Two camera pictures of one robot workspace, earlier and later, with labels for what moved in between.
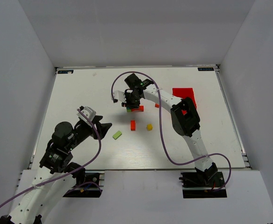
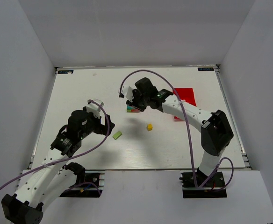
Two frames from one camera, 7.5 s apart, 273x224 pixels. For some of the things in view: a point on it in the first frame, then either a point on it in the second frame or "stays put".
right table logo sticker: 205,69 stays put
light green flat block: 117,135 stays put
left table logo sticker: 60,72 stays put
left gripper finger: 102,129 -> 111,125
